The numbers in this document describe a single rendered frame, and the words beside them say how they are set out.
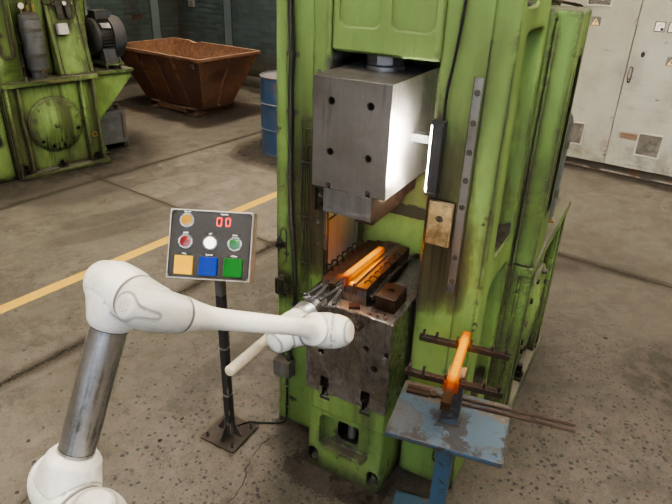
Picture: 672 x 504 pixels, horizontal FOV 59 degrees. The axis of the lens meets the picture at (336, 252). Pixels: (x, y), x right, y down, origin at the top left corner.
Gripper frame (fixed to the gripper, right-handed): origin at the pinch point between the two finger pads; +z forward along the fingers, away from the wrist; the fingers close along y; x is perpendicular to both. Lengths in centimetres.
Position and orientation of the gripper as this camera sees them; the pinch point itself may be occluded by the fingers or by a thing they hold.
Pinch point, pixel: (337, 284)
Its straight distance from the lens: 219.8
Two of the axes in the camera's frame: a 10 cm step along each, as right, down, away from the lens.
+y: 8.7, 2.5, -4.2
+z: 4.9, -4.2, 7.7
